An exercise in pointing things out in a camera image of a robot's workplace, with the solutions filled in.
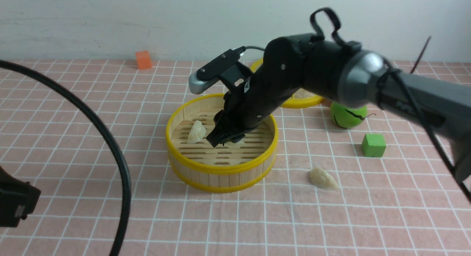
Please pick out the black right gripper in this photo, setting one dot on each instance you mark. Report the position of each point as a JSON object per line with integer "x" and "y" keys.
{"x": 248, "y": 105}

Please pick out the white dumpling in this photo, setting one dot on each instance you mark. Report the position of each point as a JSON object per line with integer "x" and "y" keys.
{"x": 197, "y": 133}
{"x": 322, "y": 179}

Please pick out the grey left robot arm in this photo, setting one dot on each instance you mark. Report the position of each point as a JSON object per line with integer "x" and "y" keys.
{"x": 18, "y": 200}

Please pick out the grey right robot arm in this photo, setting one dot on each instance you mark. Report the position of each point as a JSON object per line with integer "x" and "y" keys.
{"x": 344, "y": 73}

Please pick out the yellow-rimmed bamboo steamer tray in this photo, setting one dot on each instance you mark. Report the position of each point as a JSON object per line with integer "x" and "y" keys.
{"x": 226, "y": 168}

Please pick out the yellow-rimmed woven steamer lid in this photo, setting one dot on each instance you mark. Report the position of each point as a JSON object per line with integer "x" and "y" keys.
{"x": 302, "y": 99}

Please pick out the orange foam cube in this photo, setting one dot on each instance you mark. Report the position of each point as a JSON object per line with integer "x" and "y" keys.
{"x": 143, "y": 60}

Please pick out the green toy apple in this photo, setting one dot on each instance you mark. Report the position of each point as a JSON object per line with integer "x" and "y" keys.
{"x": 346, "y": 117}

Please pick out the green foam cube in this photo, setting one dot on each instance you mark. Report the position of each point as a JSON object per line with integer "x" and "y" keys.
{"x": 373, "y": 145}

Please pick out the pink checkered tablecloth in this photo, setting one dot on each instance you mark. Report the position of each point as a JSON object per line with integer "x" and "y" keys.
{"x": 402, "y": 204}

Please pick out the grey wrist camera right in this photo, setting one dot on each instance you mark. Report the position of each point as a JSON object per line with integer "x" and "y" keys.
{"x": 225, "y": 68}

